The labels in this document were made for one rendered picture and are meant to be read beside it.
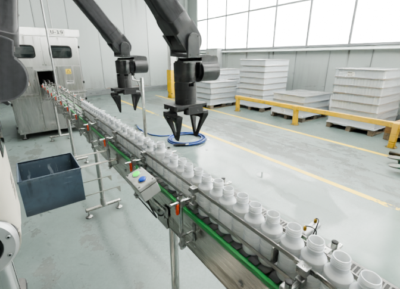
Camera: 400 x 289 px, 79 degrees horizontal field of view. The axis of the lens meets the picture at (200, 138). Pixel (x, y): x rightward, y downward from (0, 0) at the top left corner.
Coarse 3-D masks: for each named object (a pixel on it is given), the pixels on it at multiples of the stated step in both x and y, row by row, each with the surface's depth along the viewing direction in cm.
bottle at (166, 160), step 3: (165, 150) 114; (168, 150) 115; (171, 150) 114; (165, 153) 112; (168, 153) 112; (171, 153) 113; (165, 156) 112; (168, 156) 112; (165, 159) 113; (168, 159) 112; (162, 162) 113; (165, 162) 112; (168, 162) 112; (165, 165) 112; (165, 171) 113; (165, 174) 114; (165, 177) 114; (165, 183) 116
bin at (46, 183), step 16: (32, 160) 157; (48, 160) 162; (64, 160) 168; (112, 160) 162; (32, 176) 159; (48, 176) 137; (64, 176) 142; (80, 176) 148; (32, 192) 134; (48, 192) 139; (64, 192) 145; (80, 192) 150; (96, 192) 162; (32, 208) 136; (48, 208) 141
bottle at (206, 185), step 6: (204, 174) 92; (210, 174) 91; (204, 180) 89; (210, 180) 90; (198, 186) 91; (204, 186) 89; (210, 186) 90; (198, 192) 92; (204, 192) 89; (198, 198) 93; (204, 198) 90; (198, 204) 93; (204, 204) 91; (198, 210) 94; (204, 216) 93
